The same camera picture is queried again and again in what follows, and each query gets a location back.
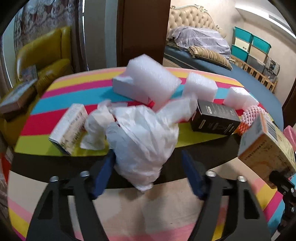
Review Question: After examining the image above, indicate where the yellow cardboard carton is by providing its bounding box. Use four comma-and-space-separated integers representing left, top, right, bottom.
238, 113, 295, 189

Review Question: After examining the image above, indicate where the pink foam fruit net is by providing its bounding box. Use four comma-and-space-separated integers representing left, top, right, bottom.
235, 105, 272, 136

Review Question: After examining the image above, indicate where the small white medicine box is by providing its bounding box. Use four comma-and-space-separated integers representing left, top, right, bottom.
49, 103, 88, 155

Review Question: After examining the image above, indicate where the white tissue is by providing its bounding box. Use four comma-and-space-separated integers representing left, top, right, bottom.
80, 99, 115, 151

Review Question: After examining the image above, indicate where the white foam block L-shaped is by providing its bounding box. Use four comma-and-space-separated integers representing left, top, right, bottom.
223, 87, 259, 110

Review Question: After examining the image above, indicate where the black product box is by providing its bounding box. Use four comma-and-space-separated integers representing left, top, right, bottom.
190, 99, 241, 136

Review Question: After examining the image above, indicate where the white plastic bag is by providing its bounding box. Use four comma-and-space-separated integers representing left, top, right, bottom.
106, 95, 198, 192

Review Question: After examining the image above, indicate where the white foam block tall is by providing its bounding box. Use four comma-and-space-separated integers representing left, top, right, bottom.
126, 54, 182, 112

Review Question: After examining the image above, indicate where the pink-lined trash bin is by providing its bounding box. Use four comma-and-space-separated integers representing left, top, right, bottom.
283, 126, 296, 151

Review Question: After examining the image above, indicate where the striped colourful tablecloth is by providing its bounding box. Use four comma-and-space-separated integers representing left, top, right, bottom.
8, 68, 283, 240

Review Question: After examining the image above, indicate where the bed with blue sheet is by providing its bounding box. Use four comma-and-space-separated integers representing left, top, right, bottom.
162, 45, 285, 130

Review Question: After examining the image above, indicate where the houndstooth bag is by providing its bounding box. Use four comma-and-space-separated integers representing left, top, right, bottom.
265, 57, 280, 75

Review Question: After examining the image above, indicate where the flat game box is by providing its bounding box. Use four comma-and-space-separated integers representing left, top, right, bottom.
0, 79, 38, 114

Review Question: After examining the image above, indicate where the teal storage bin top-right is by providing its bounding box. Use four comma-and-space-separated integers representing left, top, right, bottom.
252, 35, 271, 54

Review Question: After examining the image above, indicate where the teal storage bin lower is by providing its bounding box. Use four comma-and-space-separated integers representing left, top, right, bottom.
231, 45, 249, 62

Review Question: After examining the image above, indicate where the beige storage drawer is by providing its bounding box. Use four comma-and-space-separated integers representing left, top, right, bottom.
234, 38, 250, 52

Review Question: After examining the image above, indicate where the small upright picture box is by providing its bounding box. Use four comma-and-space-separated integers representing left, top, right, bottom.
21, 65, 38, 81

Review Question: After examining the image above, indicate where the teal storage bin top-left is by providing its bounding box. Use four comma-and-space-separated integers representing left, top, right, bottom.
234, 26, 253, 44

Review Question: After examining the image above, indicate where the gold striped pillow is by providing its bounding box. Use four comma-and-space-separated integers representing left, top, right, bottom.
188, 46, 233, 70

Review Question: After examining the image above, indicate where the yellow leather armchair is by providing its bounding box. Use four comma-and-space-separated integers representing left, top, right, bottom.
1, 26, 73, 146

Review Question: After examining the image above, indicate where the lilac striped duvet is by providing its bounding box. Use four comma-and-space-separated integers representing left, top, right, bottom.
167, 26, 231, 59

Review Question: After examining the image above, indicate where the beige tufted headboard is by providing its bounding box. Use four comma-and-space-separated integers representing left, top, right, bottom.
166, 4, 227, 38

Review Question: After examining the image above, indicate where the beige lace curtain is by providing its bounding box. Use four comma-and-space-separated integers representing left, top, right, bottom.
14, 0, 84, 70

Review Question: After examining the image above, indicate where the dark wooden door panel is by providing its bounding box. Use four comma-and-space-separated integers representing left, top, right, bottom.
116, 0, 171, 67

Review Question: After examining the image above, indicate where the wooden crib rail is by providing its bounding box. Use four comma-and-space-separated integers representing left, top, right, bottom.
229, 55, 278, 93

